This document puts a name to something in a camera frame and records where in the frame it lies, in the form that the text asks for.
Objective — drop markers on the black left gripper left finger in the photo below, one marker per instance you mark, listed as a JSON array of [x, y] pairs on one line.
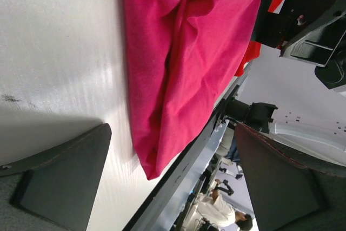
[[55, 189]]

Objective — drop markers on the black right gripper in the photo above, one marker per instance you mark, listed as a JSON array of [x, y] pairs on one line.
[[312, 31]]

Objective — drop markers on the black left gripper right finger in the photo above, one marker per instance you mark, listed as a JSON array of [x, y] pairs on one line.
[[289, 189]]

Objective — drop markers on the red t shirt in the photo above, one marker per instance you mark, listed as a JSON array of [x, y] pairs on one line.
[[260, 29]]

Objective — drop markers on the pink t shirt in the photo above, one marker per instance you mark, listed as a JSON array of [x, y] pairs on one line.
[[181, 55]]

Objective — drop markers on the person in white shirt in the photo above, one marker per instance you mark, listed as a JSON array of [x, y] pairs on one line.
[[216, 210]]

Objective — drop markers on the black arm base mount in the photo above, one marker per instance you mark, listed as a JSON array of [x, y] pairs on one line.
[[257, 116]]

